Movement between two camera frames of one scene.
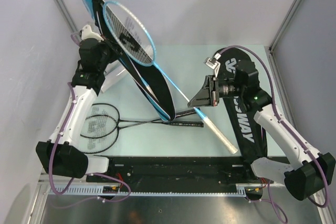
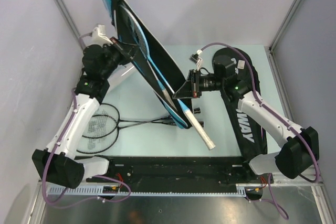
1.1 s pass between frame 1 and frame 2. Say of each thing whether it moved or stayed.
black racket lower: stayed
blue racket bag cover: moved
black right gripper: moved
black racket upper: stayed
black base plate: stayed
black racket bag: stayed
